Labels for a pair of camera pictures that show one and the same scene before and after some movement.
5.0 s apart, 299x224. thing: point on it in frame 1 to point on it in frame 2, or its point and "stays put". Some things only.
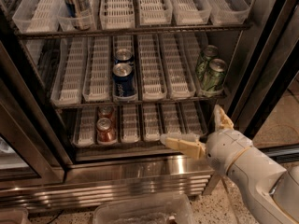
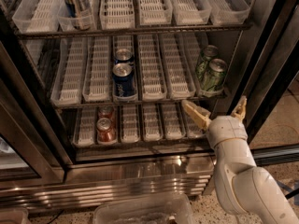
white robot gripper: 223,148 to 226,129
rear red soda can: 106,111 stays put
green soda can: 214,78 stays put
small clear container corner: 14,216 stays put
